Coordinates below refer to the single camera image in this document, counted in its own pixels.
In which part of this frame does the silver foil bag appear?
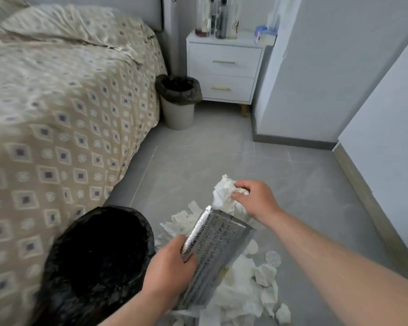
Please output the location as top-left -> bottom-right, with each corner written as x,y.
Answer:
175,205 -> 257,311

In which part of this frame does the beige patterned bedspread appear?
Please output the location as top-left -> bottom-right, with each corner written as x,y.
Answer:
0,30 -> 167,326

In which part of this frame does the blue white tissue pack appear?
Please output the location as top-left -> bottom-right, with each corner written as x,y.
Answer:
254,25 -> 277,44

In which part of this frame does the person's right hand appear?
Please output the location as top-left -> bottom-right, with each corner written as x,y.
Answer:
230,180 -> 283,230

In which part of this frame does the white trash bin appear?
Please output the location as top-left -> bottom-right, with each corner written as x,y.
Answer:
155,74 -> 203,130

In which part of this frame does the dark grey bottle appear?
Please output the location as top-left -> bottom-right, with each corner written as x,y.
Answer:
215,0 -> 228,39

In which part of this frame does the white nightstand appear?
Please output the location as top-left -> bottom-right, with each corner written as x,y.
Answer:
186,29 -> 278,118

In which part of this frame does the person's left hand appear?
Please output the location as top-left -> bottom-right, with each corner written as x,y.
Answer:
141,234 -> 199,302

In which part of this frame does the pile of white tissue scraps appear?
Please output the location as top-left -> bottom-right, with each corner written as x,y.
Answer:
155,200 -> 292,326

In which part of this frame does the white paper wad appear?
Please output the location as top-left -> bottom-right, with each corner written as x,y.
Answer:
212,174 -> 251,218

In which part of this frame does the white wardrobe beige plinth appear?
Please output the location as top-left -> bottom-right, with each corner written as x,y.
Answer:
332,37 -> 408,286

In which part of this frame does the small black-capped bottle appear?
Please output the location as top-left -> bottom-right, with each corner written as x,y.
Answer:
209,0 -> 217,35

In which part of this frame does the dark grey skirting board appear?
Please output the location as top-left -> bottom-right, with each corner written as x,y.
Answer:
251,108 -> 337,150

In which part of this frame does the grey bed base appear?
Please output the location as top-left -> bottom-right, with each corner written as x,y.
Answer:
103,122 -> 162,207

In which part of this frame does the person's right forearm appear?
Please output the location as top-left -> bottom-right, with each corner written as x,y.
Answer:
263,208 -> 408,326

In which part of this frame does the clear bottle red residue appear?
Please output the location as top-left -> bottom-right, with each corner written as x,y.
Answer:
194,0 -> 211,38

